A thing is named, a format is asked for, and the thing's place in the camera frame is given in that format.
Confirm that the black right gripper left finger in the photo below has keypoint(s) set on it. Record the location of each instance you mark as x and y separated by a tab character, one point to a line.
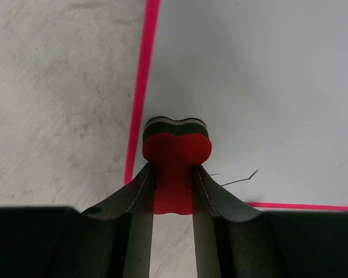
109	239

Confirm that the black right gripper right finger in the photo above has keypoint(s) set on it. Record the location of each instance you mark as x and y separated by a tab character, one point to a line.
233	239

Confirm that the red whiteboard eraser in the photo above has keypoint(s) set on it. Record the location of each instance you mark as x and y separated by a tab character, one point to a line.
174	147

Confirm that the pink framed whiteboard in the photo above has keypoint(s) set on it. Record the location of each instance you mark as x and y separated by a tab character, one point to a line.
270	81

